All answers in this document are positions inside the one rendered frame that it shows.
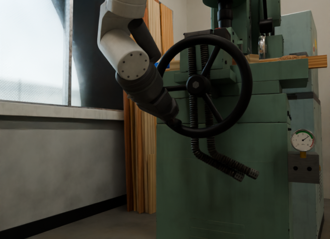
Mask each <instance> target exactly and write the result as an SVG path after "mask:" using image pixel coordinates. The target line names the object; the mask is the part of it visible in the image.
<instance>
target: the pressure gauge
mask: <svg viewBox="0 0 330 239"><path fill-rule="evenodd" d="M305 138H306V139H305ZM302 139H305V140H304V141H302ZM290 142H291V145H292V147H293V148H294V149H296V150H298V151H300V158H306V151H309V150H311V149H313V148H314V146H315V144H316V138H315V136H314V134H313V133H312V132H311V131H309V130H307V129H298V130H296V131H295V132H293V134H292V135H291V138H290Z"/></svg>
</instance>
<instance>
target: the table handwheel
mask: <svg viewBox="0 0 330 239"><path fill-rule="evenodd" d="M201 44H206V45H213V46H215V47H214V49H213V51H212V53H211V55H210V57H209V60H208V62H207V63H206V65H205V67H204V69H203V71H202V73H201V75H200V74H194V75H192V76H191V77H189V79H188V80H187V83H186V84H184V85H177V86H168V87H164V88H166V89H167V91H168V92H169V91H181V90H187V91H188V93H189V94H191V95H193V96H196V97H202V98H203V100H204V101H205V103H206V104H207V106H208V107H209V109H210V110H211V112H212V114H213V115H214V117H215V119H216V120H217V122H218V123H217V124H215V125H213V126H210V127H206V128H192V127H188V126H185V125H182V124H181V125H179V126H176V127H171V126H169V125H168V123H166V122H165V124H166V125H167V126H168V127H169V128H171V129H172V130H173V131H175V132H177V133H179V134H181V135H183V136H186V137H190V138H209V137H213V136H216V135H219V134H221V133H223V132H225V131H227V130H228V129H230V128H231V127H232V126H233V125H234V124H235V123H236V122H237V121H238V120H239V119H240V118H241V117H242V115H243V114H244V112H245V111H246V109H247V107H248V104H249V102H250V98H251V94H252V86H253V81H252V73H251V68H250V65H249V63H248V60H247V59H246V57H245V55H244V54H243V53H242V51H241V50H240V49H239V48H238V47H237V46H236V45H235V44H233V43H232V42H231V41H229V40H227V39H225V38H223V37H220V36H217V35H213V34H197V35H193V36H189V37H187V38H184V39H182V40H180V41H178V42H177V43H175V44H174V45H173V46H172V47H170V48H169V49H168V50H167V51H166V52H165V54H164V55H163V56H162V58H161V59H160V61H159V63H158V65H157V67H156V68H157V70H158V72H159V74H160V75H161V77H162V78H163V75H164V72H165V70H166V68H167V66H168V64H169V63H170V62H171V60H172V59H173V58H174V57H175V56H176V55H177V54H178V53H180V52H181V51H183V50H184V49H186V48H188V47H191V46H195V45H201ZM220 49H223V50H224V51H226V52H227V53H228V54H230V56H231V57H232V58H233V59H234V61H235V62H236V64H237V66H238V68H239V71H240V75H241V81H242V86H241V93H240V97H239V100H238V102H237V104H236V106H235V108H234V109H233V111H232V112H231V113H230V114H229V115H228V116H227V117H226V118H225V119H223V118H222V117H221V115H220V114H219V112H218V111H217V109H216V108H215V106H214V104H213V103H212V101H211V99H210V97H209V96H208V93H210V91H211V93H212V94H211V95H212V96H211V97H212V98H213V99H216V98H218V97H219V96H220V90H219V89H218V88H216V87H214V86H212V85H211V83H210V81H209V80H208V79H207V75H208V73H209V71H210V69H211V67H212V65H213V62H214V61H215V59H216V57H217V55H218V53H219V51H220Z"/></svg>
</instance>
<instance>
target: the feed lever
mask: <svg viewBox="0 0 330 239"><path fill-rule="evenodd" d="M263 11H264V19H260V20H259V29H260V33H261V34H264V33H265V36H270V35H269V33H271V32H273V19H272V17H271V18H268V15H267V1H266V0H263Z"/></svg>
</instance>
